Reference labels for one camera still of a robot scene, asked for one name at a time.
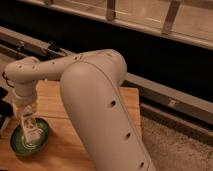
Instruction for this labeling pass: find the green ceramic bowl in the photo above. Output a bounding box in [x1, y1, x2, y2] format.
[10, 118, 50, 156]

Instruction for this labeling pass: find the white window frame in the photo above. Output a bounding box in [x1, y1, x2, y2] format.
[20, 0, 213, 50]

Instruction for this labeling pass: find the white plastic bottle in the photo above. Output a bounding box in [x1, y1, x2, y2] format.
[20, 106, 40, 144]

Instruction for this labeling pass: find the black device at left edge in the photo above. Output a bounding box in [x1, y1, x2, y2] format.
[0, 87, 13, 136]

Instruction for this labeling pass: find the black power adapter on rail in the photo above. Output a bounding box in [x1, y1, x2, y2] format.
[47, 42, 66, 56]

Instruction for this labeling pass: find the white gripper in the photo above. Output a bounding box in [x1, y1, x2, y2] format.
[11, 89, 37, 128]

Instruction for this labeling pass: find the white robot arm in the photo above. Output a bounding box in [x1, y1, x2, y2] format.
[4, 49, 156, 171]

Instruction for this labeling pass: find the black coiled cable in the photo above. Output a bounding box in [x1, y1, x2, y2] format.
[1, 71, 14, 89]

